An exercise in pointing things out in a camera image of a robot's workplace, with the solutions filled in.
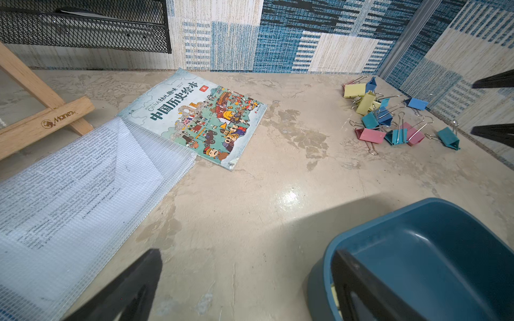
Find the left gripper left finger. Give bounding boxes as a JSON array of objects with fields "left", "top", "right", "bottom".
[{"left": 66, "top": 249, "right": 163, "bottom": 320}]

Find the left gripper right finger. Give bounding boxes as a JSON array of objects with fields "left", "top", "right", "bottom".
[{"left": 331, "top": 250, "right": 425, "bottom": 320}]

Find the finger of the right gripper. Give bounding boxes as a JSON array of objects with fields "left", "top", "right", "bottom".
[
  {"left": 472, "top": 70, "right": 514, "bottom": 89},
  {"left": 471, "top": 123, "right": 514, "bottom": 148}
]

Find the yellow binder clip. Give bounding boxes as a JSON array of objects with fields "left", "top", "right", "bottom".
[
  {"left": 356, "top": 91, "right": 381, "bottom": 116},
  {"left": 343, "top": 83, "right": 367, "bottom": 98},
  {"left": 331, "top": 284, "right": 342, "bottom": 316}
]

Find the pink binder clip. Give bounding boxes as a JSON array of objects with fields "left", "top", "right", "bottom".
[
  {"left": 401, "top": 116, "right": 434, "bottom": 147},
  {"left": 355, "top": 128, "right": 386, "bottom": 156}
]

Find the teal binder clip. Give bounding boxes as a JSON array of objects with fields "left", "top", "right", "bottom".
[
  {"left": 384, "top": 112, "right": 408, "bottom": 146},
  {"left": 349, "top": 113, "right": 380, "bottom": 130}
]

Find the blue binder clip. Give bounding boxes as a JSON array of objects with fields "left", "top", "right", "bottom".
[
  {"left": 376, "top": 106, "right": 399, "bottom": 127},
  {"left": 404, "top": 98, "right": 428, "bottom": 116},
  {"left": 365, "top": 77, "right": 377, "bottom": 93}
]

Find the teal binder clip lone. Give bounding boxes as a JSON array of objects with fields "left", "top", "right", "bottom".
[{"left": 424, "top": 120, "right": 460, "bottom": 151}]

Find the teal plastic storage box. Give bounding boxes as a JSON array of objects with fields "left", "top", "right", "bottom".
[{"left": 307, "top": 198, "right": 513, "bottom": 320}]

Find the blue binder clip top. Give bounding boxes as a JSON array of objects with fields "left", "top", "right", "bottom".
[{"left": 365, "top": 77, "right": 377, "bottom": 93}]

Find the yellow binder clip top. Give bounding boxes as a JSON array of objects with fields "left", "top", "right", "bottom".
[{"left": 343, "top": 83, "right": 367, "bottom": 98}]

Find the clear mesh document pouch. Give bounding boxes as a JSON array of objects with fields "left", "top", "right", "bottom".
[{"left": 1, "top": 118, "right": 195, "bottom": 320}]

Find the colourful Chinese history picture book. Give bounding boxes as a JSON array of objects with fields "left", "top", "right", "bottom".
[{"left": 119, "top": 69, "right": 267, "bottom": 171}]

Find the wooden tabletop easel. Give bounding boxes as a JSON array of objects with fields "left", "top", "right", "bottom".
[{"left": 0, "top": 41, "right": 96, "bottom": 161}]

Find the black mesh shelf rack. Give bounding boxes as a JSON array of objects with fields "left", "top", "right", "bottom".
[{"left": 1, "top": 1, "right": 172, "bottom": 54}]

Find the blue binder clip by wall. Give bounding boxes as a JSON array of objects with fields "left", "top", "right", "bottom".
[{"left": 404, "top": 98, "right": 428, "bottom": 116}]

